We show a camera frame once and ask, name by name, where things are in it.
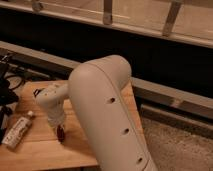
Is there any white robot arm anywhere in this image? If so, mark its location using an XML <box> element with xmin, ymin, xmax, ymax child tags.
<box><xmin>34</xmin><ymin>55</ymin><xmax>158</xmax><ymax>171</ymax></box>

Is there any black cables and equipment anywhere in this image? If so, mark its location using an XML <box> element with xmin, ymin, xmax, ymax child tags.
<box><xmin>0</xmin><ymin>53</ymin><xmax>26</xmax><ymax>144</ymax></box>

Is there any white squeeze bottle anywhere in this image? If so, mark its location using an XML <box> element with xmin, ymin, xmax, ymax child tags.
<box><xmin>2</xmin><ymin>111</ymin><xmax>35</xmax><ymax>149</ymax></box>

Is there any white cup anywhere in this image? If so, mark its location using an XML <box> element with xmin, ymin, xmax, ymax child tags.
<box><xmin>33</xmin><ymin>88</ymin><xmax>44</xmax><ymax>97</ymax></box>

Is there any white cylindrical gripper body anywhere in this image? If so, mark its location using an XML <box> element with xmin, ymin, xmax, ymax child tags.
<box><xmin>46</xmin><ymin>103</ymin><xmax>66</xmax><ymax>127</ymax></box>

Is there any red pepper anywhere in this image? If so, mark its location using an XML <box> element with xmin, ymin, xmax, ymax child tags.
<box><xmin>56</xmin><ymin>125</ymin><xmax>65</xmax><ymax>142</ymax></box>

